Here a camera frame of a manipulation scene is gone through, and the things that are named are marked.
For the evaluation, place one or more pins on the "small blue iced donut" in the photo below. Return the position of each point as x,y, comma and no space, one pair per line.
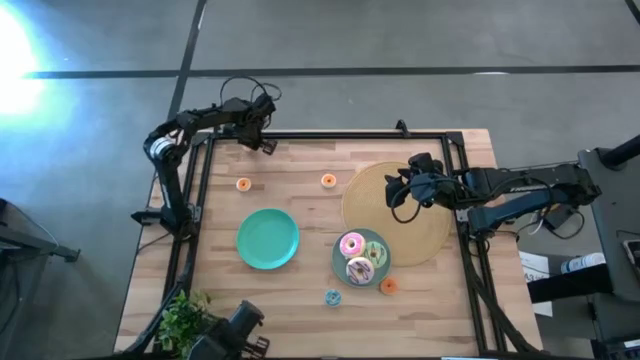
328,299

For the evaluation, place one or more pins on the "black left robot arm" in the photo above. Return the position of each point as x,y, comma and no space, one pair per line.
167,190

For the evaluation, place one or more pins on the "white bottle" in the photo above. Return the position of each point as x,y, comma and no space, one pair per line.
582,262

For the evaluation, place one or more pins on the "large mint green iced donut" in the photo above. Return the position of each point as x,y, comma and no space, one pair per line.
381,257

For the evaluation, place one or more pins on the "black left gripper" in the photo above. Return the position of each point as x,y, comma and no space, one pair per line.
260,120

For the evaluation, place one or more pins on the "large pink iced donut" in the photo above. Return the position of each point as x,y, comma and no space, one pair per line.
345,248

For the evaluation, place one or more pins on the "large white chocolate-drizzled donut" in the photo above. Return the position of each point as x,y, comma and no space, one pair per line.
367,277

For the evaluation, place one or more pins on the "bright teal round plate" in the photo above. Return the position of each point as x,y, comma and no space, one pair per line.
267,240

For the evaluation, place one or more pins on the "grey cabinet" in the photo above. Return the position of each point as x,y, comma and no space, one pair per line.
615,215

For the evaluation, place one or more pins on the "green potted plant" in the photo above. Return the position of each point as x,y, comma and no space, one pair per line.
180,320

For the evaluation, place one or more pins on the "black metal table frame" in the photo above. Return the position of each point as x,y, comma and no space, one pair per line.
325,135

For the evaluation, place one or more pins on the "black frame clamp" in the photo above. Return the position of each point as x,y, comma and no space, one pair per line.
401,128

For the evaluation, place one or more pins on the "black pole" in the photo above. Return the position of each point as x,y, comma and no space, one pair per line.
622,152

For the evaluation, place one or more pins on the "black mechanical device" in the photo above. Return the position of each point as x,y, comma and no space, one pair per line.
240,320

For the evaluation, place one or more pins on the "round woven tan placemat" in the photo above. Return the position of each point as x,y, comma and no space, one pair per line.
370,210

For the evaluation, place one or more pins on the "dull grey-blue round plate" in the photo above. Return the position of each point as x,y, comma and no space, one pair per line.
337,262

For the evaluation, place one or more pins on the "white paper sheet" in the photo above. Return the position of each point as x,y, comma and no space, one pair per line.
535,270

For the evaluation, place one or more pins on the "small orange-yellow iced donut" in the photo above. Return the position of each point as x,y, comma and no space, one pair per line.
239,185
325,178

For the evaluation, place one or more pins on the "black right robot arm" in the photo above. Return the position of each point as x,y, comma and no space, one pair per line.
530,192

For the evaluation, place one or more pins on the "black shelf bar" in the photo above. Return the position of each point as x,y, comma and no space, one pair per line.
570,290

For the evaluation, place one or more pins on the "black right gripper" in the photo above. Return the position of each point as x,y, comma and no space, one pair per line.
430,187

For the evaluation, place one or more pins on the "dark metal stand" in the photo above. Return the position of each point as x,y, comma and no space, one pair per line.
30,242

